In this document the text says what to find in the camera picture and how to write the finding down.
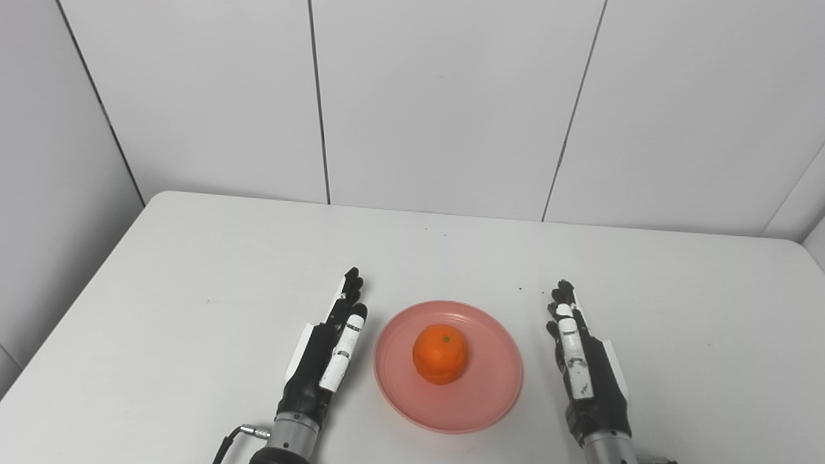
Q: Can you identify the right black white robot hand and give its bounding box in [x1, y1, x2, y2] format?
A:
[545, 278, 634, 447]

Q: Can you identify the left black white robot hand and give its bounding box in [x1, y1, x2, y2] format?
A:
[275, 267, 369, 427]

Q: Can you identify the orange fruit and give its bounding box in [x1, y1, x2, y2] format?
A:
[411, 323, 470, 387]

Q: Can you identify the pink round plate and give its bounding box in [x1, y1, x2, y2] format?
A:
[373, 299, 524, 435]

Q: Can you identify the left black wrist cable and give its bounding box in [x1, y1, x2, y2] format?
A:
[212, 423, 272, 464]

